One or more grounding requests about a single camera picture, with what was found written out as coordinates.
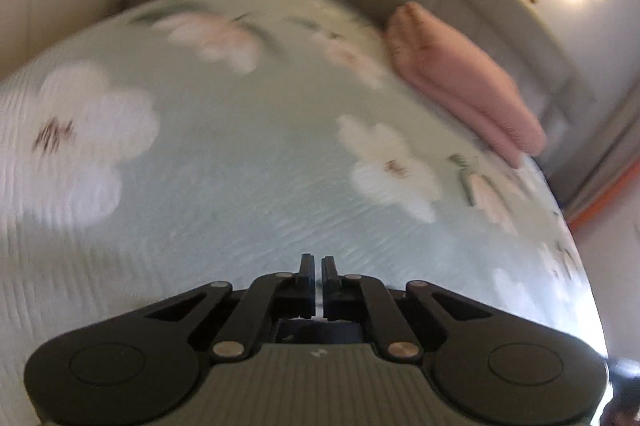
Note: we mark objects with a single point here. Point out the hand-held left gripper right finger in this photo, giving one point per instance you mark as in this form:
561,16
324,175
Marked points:
331,278

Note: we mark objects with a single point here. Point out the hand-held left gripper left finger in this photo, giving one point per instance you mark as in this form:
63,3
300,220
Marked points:
305,277

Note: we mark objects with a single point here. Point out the navy striped zip hoodie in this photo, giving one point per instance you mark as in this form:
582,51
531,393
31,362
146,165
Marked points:
320,332

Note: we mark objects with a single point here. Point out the floral quilted bedspread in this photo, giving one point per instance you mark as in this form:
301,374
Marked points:
240,156

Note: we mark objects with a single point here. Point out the pink pillow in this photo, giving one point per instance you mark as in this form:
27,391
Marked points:
465,81

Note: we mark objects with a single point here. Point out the orange curtain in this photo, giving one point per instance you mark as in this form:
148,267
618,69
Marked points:
607,201

